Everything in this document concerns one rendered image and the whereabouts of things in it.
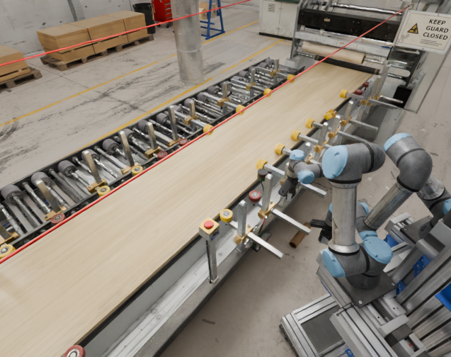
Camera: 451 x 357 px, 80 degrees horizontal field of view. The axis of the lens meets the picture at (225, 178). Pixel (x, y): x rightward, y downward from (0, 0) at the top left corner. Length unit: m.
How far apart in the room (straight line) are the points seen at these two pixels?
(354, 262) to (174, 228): 0.99
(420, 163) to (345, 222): 0.38
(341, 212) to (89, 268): 1.28
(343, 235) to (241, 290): 1.44
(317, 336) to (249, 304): 0.56
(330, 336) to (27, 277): 1.86
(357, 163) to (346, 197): 0.13
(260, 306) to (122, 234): 1.26
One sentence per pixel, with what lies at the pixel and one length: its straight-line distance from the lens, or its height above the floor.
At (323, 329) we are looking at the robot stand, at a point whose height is 0.21.
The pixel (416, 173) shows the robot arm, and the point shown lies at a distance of 1.28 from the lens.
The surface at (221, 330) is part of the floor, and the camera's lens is 2.32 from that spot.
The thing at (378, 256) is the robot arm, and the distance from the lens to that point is 1.24.
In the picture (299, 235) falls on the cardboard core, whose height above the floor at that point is 0.08.
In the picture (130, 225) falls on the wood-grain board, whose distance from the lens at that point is 1.75.
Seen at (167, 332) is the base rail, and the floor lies 0.70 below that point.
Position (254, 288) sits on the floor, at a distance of 2.45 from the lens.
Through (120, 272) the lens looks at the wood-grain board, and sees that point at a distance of 1.59.
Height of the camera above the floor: 2.21
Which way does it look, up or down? 43 degrees down
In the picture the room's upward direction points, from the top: 1 degrees counter-clockwise
